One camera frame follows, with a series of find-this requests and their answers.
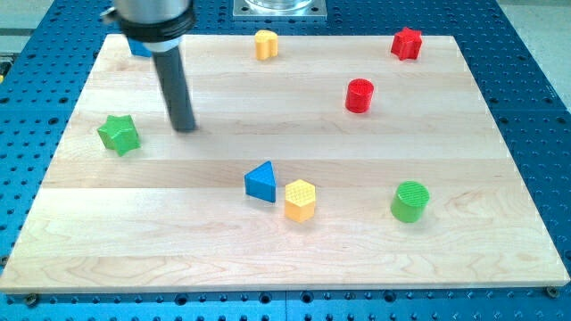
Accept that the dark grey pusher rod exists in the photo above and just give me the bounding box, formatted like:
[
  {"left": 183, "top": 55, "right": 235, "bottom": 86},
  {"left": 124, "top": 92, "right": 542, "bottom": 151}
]
[{"left": 153, "top": 46, "right": 195, "bottom": 132}]

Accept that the blue cube block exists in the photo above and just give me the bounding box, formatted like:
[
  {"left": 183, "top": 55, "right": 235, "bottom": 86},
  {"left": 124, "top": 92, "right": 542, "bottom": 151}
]
[{"left": 127, "top": 37, "right": 152, "bottom": 58}]

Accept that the green star block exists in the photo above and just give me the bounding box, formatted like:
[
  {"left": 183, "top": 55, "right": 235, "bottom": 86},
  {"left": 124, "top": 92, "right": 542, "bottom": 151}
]
[{"left": 97, "top": 115, "right": 140, "bottom": 156}]

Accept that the yellow heart block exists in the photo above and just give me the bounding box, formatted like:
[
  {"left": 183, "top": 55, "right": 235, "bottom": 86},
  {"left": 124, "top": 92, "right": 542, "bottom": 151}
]
[{"left": 254, "top": 29, "right": 278, "bottom": 61}]

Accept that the blue triangle block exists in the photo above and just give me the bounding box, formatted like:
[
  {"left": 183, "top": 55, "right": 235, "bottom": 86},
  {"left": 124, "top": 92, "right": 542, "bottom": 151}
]
[{"left": 244, "top": 161, "right": 277, "bottom": 202}]

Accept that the yellow hexagon block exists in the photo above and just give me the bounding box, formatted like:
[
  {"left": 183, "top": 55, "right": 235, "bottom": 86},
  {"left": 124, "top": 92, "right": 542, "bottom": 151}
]
[{"left": 285, "top": 179, "right": 316, "bottom": 223}]

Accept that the red cylinder block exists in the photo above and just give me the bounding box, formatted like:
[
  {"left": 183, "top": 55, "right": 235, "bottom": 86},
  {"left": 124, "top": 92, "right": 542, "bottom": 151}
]
[{"left": 345, "top": 78, "right": 375, "bottom": 113}]

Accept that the wooden board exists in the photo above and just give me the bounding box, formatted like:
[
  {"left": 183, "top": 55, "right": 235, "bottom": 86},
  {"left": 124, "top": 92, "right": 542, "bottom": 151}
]
[{"left": 1, "top": 35, "right": 569, "bottom": 293}]

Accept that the red star block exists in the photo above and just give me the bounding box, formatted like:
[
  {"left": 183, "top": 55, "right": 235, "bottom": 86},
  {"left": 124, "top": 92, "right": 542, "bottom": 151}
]
[{"left": 391, "top": 27, "right": 423, "bottom": 61}]

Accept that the green cylinder block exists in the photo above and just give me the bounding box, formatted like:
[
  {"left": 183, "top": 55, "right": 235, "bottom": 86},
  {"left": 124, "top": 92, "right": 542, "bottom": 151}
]
[{"left": 390, "top": 181, "right": 430, "bottom": 223}]

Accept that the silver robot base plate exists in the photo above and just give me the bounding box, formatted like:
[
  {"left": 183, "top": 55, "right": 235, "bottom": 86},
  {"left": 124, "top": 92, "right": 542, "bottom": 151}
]
[{"left": 232, "top": 0, "right": 327, "bottom": 20}]

